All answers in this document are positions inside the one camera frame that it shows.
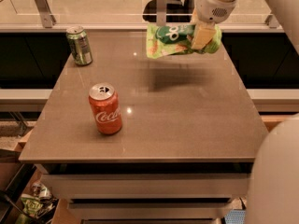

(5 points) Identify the green rice chip bag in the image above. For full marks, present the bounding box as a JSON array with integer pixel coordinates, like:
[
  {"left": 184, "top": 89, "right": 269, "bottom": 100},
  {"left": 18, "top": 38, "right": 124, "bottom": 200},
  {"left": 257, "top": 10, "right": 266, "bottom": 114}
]
[{"left": 146, "top": 24, "right": 222, "bottom": 59}]

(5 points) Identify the grey lower drawer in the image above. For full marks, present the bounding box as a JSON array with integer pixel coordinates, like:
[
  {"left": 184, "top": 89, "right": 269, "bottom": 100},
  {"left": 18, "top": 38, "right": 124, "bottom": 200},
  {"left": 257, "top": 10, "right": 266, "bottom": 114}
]
[{"left": 68, "top": 203, "right": 232, "bottom": 220}]

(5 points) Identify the grey drawer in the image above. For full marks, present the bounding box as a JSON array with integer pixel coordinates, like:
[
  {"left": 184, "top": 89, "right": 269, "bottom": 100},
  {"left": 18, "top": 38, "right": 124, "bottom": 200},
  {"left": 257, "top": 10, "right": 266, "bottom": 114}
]
[
  {"left": 42, "top": 174, "right": 248, "bottom": 199},
  {"left": 68, "top": 203, "right": 232, "bottom": 220}
]

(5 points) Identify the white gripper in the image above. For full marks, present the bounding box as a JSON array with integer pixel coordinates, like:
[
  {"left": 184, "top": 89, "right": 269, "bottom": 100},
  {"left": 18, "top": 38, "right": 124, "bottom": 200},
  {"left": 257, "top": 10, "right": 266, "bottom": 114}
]
[{"left": 192, "top": 0, "right": 236, "bottom": 49}]

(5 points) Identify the metal glass bracket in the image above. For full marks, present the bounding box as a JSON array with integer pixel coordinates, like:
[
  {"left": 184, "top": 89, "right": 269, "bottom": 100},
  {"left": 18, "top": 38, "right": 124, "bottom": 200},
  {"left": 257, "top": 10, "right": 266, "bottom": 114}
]
[
  {"left": 156, "top": 0, "right": 167, "bottom": 26},
  {"left": 35, "top": 0, "right": 56, "bottom": 28},
  {"left": 264, "top": 14, "right": 279, "bottom": 29}
]

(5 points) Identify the green snack bag in bin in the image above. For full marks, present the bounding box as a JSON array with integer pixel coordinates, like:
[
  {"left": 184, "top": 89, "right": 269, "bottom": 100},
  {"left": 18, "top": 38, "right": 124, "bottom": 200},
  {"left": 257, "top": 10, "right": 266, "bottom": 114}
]
[{"left": 15, "top": 194, "right": 43, "bottom": 224}]

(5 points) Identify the green soda can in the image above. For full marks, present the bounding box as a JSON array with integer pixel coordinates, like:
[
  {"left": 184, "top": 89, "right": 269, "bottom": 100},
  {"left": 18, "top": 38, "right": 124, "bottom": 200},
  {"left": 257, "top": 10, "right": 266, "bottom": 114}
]
[{"left": 66, "top": 26, "right": 93, "bottom": 65}]

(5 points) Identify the middle metal glass bracket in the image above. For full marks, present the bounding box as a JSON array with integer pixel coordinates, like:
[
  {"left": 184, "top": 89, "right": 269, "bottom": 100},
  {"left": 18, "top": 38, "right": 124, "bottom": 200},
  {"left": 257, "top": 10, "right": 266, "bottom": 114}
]
[{"left": 156, "top": 0, "right": 167, "bottom": 26}]

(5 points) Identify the blue perforated mat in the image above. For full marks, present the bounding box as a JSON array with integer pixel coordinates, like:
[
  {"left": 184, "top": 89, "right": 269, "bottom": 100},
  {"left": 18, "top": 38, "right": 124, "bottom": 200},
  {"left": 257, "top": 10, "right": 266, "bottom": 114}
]
[{"left": 224, "top": 210, "right": 246, "bottom": 224}]

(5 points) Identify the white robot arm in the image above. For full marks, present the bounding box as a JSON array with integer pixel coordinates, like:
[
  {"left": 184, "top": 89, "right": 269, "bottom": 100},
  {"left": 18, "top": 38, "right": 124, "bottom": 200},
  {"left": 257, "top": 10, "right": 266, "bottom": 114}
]
[{"left": 195, "top": 0, "right": 299, "bottom": 224}]

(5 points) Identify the right metal glass bracket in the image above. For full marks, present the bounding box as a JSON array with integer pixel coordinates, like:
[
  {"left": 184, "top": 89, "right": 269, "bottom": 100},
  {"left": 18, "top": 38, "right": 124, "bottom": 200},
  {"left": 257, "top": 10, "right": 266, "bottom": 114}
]
[{"left": 264, "top": 14, "right": 279, "bottom": 29}]

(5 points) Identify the cardboard box right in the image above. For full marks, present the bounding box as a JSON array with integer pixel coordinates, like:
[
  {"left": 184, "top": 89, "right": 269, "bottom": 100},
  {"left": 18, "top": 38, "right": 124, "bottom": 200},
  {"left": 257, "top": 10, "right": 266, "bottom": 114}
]
[{"left": 261, "top": 115, "right": 289, "bottom": 131}]

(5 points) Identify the red coke can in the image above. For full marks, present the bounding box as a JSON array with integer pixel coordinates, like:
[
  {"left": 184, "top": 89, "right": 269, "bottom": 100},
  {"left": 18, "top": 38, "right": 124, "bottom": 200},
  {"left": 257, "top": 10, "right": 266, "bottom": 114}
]
[{"left": 89, "top": 82, "right": 122, "bottom": 134}]

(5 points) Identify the black office chair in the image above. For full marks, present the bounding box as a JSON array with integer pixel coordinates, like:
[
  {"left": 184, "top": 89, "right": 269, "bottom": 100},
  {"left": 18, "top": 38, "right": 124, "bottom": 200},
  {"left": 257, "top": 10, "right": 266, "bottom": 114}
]
[{"left": 143, "top": 0, "right": 194, "bottom": 22}]

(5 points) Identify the grey upper drawer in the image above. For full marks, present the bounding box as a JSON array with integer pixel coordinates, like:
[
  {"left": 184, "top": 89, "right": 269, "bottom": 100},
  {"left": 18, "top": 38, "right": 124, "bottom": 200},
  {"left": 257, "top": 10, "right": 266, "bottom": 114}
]
[{"left": 42, "top": 174, "right": 248, "bottom": 199}]

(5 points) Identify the left metal glass bracket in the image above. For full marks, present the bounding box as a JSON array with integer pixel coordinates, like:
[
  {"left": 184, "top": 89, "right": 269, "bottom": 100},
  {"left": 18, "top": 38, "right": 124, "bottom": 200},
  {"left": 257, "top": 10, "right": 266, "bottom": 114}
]
[{"left": 35, "top": 0, "right": 56, "bottom": 28}]

